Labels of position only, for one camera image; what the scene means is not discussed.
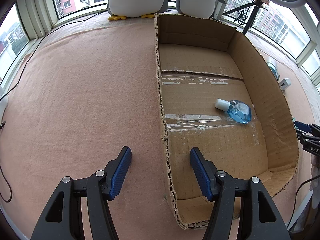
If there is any white tube with blue cap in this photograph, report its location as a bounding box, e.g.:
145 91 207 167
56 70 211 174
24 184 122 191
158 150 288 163
266 56 280 81

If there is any small blue liquid bottle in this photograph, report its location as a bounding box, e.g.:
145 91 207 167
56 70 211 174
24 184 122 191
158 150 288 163
215 99 252 124

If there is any white USB wall charger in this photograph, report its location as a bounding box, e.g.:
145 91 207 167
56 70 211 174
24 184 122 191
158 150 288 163
279 78 291 91

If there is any gloved right hand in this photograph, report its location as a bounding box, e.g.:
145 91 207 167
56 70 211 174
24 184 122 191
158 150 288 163
310 154 320 209

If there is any brown cardboard box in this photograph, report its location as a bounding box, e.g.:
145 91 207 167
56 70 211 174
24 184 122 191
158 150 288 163
155 14 299 230

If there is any pink felt mat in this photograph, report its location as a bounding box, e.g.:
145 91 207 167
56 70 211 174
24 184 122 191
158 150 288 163
1 14 315 239

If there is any black tripod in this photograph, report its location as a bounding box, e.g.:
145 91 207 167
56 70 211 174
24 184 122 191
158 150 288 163
222 0 269 35

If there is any black power cable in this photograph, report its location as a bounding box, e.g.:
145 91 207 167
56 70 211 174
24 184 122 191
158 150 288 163
0 10 106 203

